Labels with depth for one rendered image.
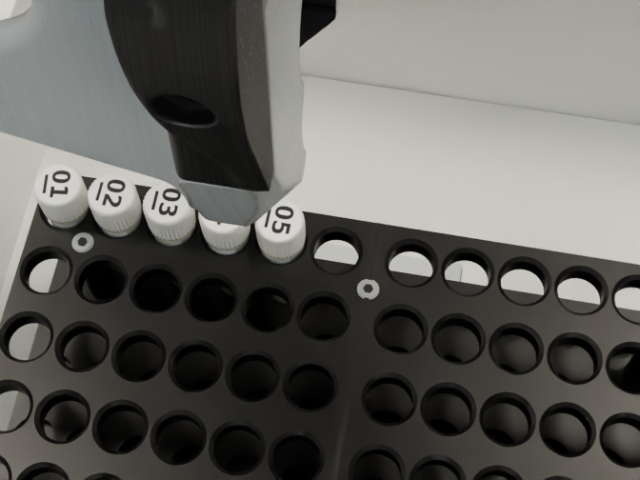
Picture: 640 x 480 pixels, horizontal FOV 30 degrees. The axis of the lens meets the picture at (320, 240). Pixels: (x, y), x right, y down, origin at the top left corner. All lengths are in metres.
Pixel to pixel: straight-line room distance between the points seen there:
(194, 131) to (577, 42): 0.23
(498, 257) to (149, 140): 0.13
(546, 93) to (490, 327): 0.12
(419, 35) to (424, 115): 0.03
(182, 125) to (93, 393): 0.15
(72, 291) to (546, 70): 0.16
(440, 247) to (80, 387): 0.10
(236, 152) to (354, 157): 0.23
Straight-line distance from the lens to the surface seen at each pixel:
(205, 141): 0.16
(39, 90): 0.19
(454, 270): 0.36
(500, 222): 0.38
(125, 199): 0.30
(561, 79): 0.38
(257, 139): 0.16
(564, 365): 0.33
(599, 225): 0.38
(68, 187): 0.30
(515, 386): 0.29
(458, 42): 0.37
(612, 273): 0.31
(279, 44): 0.17
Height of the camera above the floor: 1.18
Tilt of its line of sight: 65 degrees down
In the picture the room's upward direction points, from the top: 2 degrees counter-clockwise
